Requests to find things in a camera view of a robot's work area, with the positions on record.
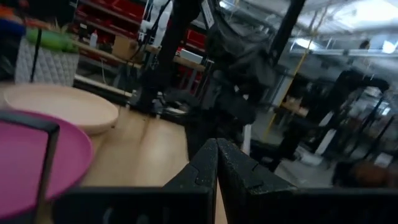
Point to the white robot figure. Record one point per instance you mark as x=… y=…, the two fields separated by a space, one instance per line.
x=163 y=18

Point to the reddish plate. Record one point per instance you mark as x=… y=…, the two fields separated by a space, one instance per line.
x=21 y=161

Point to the beige plate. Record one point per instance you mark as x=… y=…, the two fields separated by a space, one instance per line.
x=62 y=104

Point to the black aluminium rig frame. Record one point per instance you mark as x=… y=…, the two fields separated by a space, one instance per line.
x=174 y=46

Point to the white bottle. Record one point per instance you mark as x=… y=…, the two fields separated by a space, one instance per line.
x=93 y=40

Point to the yellow pole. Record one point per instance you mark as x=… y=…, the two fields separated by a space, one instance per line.
x=299 y=65

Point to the red bin storage rack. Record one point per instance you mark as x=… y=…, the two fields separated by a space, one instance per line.
x=124 y=7

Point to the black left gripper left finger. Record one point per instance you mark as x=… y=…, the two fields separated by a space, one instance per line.
x=202 y=171

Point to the white hanging tag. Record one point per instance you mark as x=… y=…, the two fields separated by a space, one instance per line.
x=207 y=14

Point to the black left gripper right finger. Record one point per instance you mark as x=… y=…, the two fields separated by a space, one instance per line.
x=245 y=186

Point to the cardboard box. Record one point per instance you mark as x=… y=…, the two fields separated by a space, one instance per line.
x=124 y=48

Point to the wooden workbench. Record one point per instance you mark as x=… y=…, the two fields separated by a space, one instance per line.
x=105 y=54

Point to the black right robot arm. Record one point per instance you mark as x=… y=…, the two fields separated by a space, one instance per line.
x=236 y=102

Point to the black background robot arm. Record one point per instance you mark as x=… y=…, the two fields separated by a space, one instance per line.
x=357 y=81

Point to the succulent in white patterned pot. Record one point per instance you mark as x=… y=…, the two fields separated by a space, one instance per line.
x=49 y=65

